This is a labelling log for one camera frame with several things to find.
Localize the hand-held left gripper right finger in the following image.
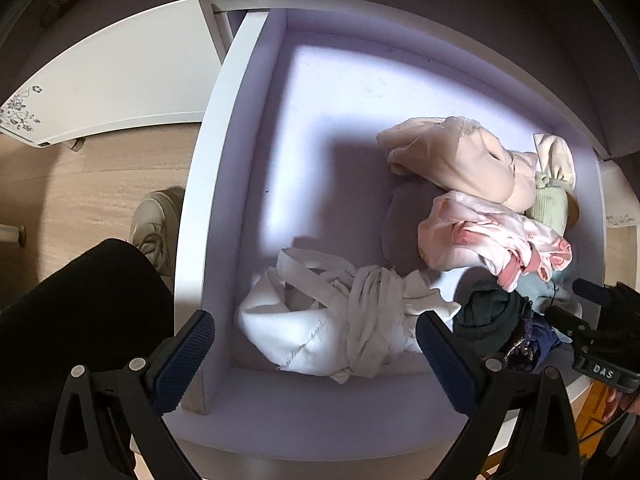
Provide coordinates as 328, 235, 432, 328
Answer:
415, 311, 591, 480

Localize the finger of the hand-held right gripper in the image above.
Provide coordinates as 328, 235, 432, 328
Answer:
544, 305, 589, 342
571, 279, 615, 307

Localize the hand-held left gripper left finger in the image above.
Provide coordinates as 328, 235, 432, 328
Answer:
50, 310, 217, 480

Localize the navy lace underwear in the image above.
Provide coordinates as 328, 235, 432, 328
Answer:
502, 295, 563, 376

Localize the dark green cloth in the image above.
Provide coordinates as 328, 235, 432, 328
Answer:
452, 277, 526, 361

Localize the green knit sock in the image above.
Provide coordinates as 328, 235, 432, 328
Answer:
525, 172, 571, 223

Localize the cream cloth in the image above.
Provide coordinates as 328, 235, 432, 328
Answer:
532, 132, 577, 191

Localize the grey cloth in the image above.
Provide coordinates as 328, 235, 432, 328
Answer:
380, 180, 451, 273

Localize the peach padded garment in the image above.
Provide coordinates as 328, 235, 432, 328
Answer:
376, 116, 540, 211

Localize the person's right hand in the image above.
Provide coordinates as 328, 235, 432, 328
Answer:
604, 389, 627, 422

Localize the white floral drawer front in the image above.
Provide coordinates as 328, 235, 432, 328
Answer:
0, 0, 236, 150
597, 157, 640, 233

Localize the white cloth bundle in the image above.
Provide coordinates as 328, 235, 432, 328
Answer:
236, 247, 461, 383

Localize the person's left leg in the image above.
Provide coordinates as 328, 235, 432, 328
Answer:
0, 237, 176, 480

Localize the pink garment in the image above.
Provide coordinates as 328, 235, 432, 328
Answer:
417, 191, 573, 293

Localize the person's left white shoe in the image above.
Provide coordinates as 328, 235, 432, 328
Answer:
129, 187, 186, 291

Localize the white furniture foot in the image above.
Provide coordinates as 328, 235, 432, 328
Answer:
0, 222, 26, 247

